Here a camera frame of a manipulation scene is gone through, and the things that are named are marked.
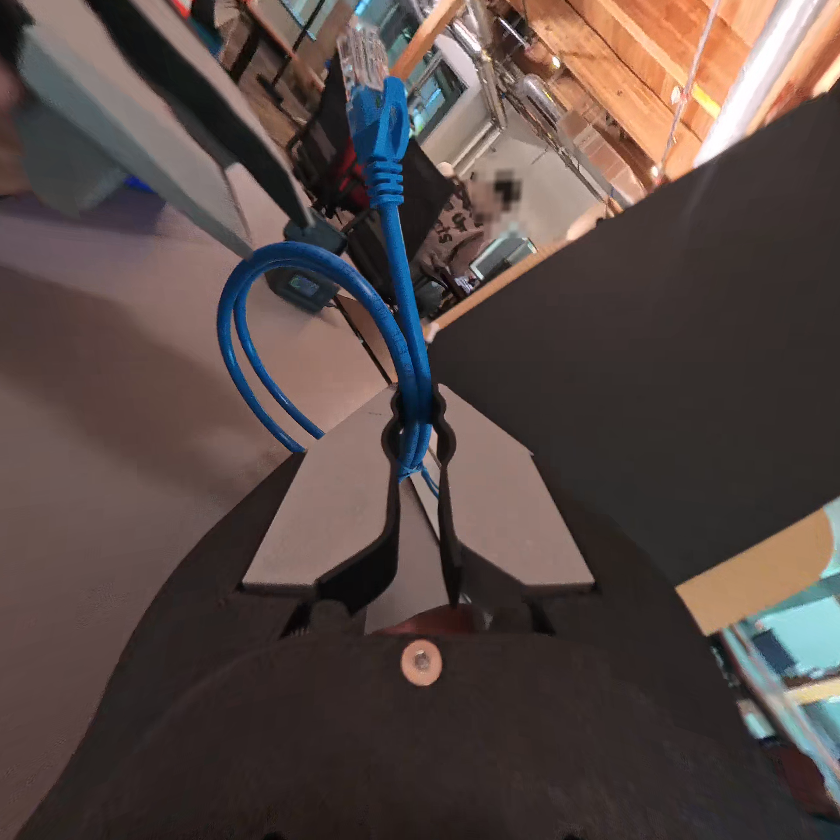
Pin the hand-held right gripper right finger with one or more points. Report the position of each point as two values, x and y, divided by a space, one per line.
512 518

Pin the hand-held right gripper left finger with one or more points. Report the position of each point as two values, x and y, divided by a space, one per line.
328 518

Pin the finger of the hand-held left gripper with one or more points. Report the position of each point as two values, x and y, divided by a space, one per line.
131 131

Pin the black battery charging case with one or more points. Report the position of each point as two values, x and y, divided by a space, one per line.
302 289

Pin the black board on white stand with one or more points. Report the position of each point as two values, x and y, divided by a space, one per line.
623 328

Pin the black office chair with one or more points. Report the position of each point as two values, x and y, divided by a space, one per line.
426 190

